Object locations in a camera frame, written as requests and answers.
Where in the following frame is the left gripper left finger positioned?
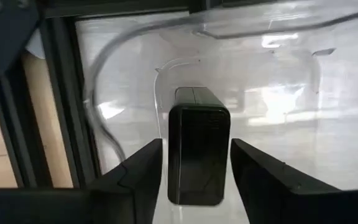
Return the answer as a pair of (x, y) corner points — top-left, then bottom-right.
(0, 138), (164, 224)

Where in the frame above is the clear plastic bin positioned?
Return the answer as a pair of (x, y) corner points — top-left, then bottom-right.
(82, 6), (358, 224)

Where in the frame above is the dark rectangular spice tin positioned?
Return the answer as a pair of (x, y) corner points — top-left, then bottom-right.
(167, 86), (231, 207)

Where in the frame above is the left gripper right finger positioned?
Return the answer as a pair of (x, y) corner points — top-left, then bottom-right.
(230, 138), (358, 224)

